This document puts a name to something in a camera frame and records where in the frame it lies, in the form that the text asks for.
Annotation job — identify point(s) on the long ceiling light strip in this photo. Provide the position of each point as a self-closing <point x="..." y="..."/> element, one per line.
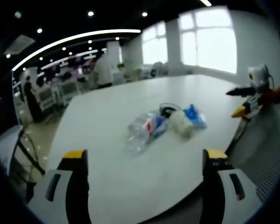
<point x="72" y="44"/>

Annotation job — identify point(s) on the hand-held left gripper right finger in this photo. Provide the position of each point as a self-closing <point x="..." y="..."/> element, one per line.
<point x="226" y="189"/>

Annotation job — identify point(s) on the white table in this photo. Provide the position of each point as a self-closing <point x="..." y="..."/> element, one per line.
<point x="130" y="144"/>

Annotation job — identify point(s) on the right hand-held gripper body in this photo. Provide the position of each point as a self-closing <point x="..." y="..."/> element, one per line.
<point x="259" y="80"/>

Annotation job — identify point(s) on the white paper roll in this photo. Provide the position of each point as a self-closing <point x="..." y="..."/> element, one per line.
<point x="181" y="124"/>

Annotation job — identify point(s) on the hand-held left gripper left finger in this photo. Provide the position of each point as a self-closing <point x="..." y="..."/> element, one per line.
<point x="60" y="186"/>

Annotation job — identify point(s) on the blue tissue packet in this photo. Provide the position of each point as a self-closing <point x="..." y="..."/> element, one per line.
<point x="195" y="116"/>

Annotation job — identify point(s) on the black chair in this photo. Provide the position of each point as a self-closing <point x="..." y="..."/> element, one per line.
<point x="25" y="163"/>

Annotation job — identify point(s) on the large window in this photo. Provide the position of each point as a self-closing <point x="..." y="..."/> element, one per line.
<point x="155" y="44"/>
<point x="207" y="39"/>

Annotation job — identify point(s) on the clear plastic water bottle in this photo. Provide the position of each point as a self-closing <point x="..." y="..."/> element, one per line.
<point x="143" y="131"/>

